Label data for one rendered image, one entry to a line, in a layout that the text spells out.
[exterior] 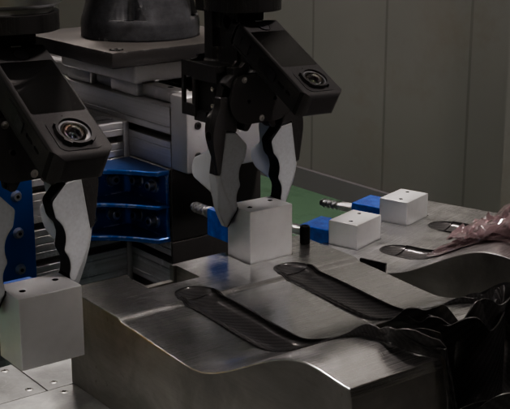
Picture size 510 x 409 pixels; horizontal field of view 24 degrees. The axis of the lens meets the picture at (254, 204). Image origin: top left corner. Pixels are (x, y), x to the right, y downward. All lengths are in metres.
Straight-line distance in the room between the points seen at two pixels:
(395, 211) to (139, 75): 0.35
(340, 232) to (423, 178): 3.00
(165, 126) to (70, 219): 0.54
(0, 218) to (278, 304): 0.29
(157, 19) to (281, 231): 0.43
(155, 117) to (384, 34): 2.96
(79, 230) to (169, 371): 0.14
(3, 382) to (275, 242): 0.28
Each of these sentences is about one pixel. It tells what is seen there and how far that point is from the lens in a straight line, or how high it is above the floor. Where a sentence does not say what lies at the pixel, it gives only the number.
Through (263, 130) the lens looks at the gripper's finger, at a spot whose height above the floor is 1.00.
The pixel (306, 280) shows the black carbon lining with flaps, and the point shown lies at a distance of 1.08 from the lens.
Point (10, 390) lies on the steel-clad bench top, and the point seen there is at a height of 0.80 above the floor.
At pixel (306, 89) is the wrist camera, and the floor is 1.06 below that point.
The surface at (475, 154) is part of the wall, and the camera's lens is 4.07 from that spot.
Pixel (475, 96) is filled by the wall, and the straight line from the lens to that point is 4.04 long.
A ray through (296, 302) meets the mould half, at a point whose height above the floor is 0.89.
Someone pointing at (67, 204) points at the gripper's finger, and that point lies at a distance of 0.85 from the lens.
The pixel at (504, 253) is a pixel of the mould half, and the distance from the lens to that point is 1.13.
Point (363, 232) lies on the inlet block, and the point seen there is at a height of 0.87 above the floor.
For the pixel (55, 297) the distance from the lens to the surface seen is 0.85.
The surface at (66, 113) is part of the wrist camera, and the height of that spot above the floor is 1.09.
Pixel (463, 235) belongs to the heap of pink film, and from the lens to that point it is 1.20.
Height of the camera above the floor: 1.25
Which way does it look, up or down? 16 degrees down
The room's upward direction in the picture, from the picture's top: straight up
